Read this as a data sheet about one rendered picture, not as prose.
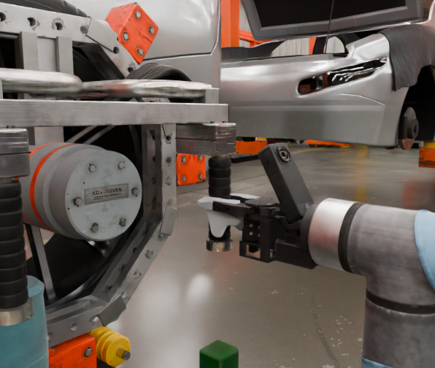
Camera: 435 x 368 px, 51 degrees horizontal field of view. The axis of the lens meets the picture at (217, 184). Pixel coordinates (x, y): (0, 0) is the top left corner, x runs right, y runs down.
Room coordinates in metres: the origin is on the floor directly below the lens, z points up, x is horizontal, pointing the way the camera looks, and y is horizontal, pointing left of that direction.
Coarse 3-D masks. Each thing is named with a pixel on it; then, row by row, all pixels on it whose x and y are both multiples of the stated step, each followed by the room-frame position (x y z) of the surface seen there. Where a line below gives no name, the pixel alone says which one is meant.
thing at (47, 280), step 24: (0, 48) 0.78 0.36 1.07; (72, 48) 0.86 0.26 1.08; (96, 72) 0.90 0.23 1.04; (96, 144) 1.05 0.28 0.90; (120, 144) 0.99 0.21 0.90; (72, 240) 1.01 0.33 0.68; (120, 240) 0.93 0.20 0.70; (48, 264) 0.96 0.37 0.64; (72, 264) 0.93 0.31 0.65; (96, 264) 0.90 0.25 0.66; (48, 288) 0.82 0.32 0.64; (72, 288) 0.85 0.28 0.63
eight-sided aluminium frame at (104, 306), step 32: (0, 32) 0.69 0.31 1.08; (64, 32) 0.75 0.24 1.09; (96, 32) 0.79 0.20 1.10; (96, 64) 0.86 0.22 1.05; (128, 64) 0.85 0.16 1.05; (160, 128) 0.90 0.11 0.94; (160, 160) 0.90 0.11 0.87; (160, 192) 0.91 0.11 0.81; (160, 224) 0.90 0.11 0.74; (128, 256) 0.89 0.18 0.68; (96, 288) 0.84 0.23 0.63; (128, 288) 0.84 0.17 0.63; (64, 320) 0.73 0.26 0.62; (96, 320) 0.79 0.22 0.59
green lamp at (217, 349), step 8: (216, 344) 0.57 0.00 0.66; (224, 344) 0.57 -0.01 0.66; (200, 352) 0.56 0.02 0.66; (208, 352) 0.55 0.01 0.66; (216, 352) 0.55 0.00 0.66; (224, 352) 0.55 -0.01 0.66; (232, 352) 0.56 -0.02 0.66; (200, 360) 0.56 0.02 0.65; (208, 360) 0.55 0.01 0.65; (216, 360) 0.54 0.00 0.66; (224, 360) 0.54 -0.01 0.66; (232, 360) 0.55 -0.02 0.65
